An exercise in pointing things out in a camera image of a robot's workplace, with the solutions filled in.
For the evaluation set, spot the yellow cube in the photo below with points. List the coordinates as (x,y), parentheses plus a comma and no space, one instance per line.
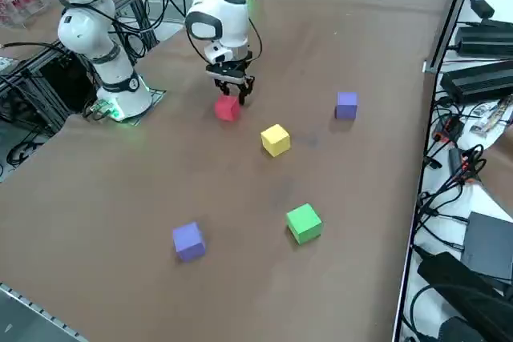
(275,141)

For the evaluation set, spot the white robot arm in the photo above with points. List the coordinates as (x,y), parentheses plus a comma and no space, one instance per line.
(84,33)

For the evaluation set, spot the orange and black connector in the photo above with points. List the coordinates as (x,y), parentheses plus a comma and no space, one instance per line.
(449,130)

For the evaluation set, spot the large black power brick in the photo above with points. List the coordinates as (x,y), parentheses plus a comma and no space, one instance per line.
(485,39)

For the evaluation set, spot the black aluminium frame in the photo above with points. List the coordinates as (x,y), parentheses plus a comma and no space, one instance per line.
(36,77)

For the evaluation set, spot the ribbed black power brick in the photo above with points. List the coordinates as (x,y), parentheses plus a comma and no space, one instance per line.
(477,79)

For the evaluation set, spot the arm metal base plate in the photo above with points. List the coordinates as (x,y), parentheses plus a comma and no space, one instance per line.
(157,94)

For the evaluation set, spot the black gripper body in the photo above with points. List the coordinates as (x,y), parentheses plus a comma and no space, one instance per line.
(228,70)

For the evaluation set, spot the red cube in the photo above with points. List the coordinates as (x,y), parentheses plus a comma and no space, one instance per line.
(226,109)

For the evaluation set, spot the aluminium table edge rail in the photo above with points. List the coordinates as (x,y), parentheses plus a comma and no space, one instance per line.
(435,57)

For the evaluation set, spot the purple cube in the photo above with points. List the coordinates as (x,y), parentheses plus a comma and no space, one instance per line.
(346,105)
(189,242)

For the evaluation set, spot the grey flat box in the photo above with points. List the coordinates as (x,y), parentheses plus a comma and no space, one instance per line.
(489,246)

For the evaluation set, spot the small black power adapter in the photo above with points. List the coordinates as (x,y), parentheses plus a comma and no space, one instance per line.
(483,7)

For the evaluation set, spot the green cube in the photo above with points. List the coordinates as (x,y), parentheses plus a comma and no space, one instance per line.
(304,224)

